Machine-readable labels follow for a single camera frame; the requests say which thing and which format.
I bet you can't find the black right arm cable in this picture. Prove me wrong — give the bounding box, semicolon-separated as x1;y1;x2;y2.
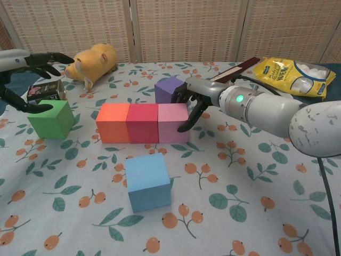
234;74;338;256

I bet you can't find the black tin can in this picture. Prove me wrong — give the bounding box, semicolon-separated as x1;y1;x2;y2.
26;79;67;106

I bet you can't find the green cube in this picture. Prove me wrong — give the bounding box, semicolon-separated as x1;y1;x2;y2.
27;100;75;140

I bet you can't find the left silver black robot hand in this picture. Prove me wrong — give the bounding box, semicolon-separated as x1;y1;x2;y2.
0;49;75;113

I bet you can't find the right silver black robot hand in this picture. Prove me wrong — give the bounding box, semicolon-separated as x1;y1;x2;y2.
170;76;227;133

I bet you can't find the pink cube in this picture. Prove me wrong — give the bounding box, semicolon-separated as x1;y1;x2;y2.
158;103;190;143

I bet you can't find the dark red long box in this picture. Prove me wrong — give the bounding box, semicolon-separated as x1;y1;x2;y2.
209;57;261;82

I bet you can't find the yellow plush pig toy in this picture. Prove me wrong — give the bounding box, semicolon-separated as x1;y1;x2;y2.
64;42;118;90

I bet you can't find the purple cube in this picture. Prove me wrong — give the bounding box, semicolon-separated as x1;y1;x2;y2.
154;76;187;105

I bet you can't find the orange cube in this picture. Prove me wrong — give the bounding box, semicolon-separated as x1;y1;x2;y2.
95;103;131;144

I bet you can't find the dark teal table padding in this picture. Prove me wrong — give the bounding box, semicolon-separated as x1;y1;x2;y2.
0;62;341;113

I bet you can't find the yellow cotton ball bag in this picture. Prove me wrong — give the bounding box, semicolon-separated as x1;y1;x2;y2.
253;56;336;101

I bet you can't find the red cube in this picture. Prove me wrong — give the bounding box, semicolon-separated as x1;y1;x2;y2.
126;103;160;144

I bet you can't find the bamboo folding screen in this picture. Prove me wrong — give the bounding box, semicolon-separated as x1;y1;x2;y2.
0;0;341;65

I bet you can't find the light blue cube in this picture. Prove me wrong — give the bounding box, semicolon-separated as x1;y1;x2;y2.
125;153;172;213

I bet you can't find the floral print tablecloth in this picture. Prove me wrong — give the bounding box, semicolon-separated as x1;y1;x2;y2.
0;61;341;256

